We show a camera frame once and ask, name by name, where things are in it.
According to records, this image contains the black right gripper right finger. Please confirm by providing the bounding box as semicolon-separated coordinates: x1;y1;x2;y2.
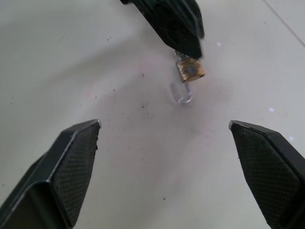
228;119;305;229

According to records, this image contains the small brass padlock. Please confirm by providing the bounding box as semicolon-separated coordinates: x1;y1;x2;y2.
174;51;206;83

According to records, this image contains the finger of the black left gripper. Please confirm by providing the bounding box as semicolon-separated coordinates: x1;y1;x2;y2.
120;0;203;59
184;0;206;40

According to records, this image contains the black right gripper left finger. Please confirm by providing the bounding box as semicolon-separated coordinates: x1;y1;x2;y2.
0;118;102;229

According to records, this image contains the silver key with ring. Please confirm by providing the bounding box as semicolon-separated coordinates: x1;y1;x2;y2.
177;81;194;104

